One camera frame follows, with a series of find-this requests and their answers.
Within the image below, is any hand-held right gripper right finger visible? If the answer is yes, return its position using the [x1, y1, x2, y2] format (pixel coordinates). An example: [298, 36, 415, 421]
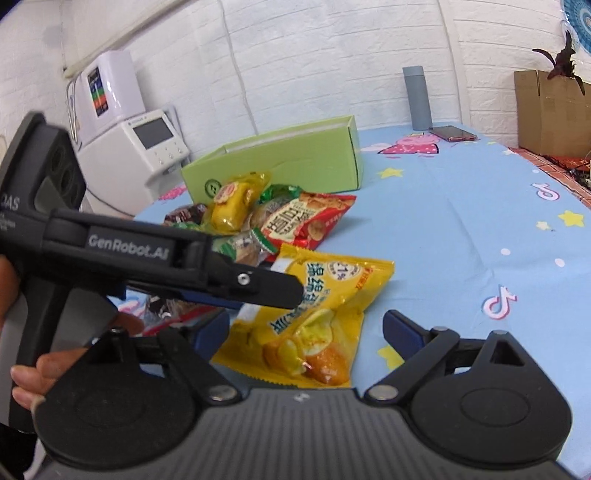
[364, 310, 532, 408]

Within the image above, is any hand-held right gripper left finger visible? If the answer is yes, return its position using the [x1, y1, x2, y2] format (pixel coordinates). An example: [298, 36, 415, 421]
[88, 309, 246, 408]

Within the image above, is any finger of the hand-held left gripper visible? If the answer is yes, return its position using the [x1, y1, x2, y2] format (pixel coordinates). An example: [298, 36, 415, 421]
[205, 242, 304, 311]
[178, 287, 252, 309]

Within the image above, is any clear bread snack packet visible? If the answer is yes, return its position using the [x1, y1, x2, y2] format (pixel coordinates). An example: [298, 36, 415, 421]
[230, 228, 280, 267]

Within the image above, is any dark clear snack packet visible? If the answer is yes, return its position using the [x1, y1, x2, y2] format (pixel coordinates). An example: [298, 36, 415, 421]
[139, 298, 222, 330]

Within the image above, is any yellow potato chip bag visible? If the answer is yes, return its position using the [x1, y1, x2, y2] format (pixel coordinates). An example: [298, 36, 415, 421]
[211, 243, 396, 389]

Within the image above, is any red biscuit packet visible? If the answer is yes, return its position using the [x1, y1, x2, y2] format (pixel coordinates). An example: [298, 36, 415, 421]
[261, 191, 357, 252]

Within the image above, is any yellow rice cracker packet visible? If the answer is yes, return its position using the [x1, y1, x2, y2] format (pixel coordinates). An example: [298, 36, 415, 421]
[210, 172, 273, 234]

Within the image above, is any brown snack packet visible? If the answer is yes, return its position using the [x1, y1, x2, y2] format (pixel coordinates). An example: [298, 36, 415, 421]
[163, 203, 212, 228]

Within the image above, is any green snack packet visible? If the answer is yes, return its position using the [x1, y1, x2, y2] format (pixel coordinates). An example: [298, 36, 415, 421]
[257, 184, 303, 205]

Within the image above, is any green cardboard box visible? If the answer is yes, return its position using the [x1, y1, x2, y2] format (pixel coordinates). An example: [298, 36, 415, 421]
[180, 115, 365, 205]

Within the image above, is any person's left hand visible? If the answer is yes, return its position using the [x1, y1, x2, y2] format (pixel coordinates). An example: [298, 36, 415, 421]
[0, 256, 145, 412]

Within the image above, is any white device with screen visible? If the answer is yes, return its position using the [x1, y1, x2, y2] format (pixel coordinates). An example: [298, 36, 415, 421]
[76, 110, 190, 204]

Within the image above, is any blue cartoon printed tablecloth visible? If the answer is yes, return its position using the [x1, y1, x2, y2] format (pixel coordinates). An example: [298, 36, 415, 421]
[106, 122, 591, 462]

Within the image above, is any white water purifier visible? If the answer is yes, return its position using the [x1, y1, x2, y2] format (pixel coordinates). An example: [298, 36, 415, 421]
[69, 50, 146, 134]

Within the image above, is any smartphone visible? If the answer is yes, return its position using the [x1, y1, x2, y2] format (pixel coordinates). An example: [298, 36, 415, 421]
[431, 124, 478, 142]

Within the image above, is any red patterned cloth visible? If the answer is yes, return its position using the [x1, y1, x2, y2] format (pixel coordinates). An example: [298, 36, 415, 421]
[508, 147, 591, 206]

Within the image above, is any grey thermos bottle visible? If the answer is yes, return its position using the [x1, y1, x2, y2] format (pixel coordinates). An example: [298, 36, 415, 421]
[403, 65, 434, 131]

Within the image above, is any brown cardboard box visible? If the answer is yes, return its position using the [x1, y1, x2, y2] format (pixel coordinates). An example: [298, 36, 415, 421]
[514, 69, 591, 158]

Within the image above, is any dark purple plant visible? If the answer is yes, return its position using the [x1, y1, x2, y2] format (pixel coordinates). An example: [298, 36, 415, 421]
[532, 31, 586, 95]

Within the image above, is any white wall pipe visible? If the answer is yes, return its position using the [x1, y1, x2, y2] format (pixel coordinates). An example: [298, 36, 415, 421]
[62, 0, 199, 77]

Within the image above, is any white wall cable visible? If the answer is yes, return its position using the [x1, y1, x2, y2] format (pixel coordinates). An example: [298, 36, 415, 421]
[217, 0, 259, 139]

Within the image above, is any blue round wall decoration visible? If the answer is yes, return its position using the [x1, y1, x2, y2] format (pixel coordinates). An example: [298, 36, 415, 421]
[560, 0, 591, 35]

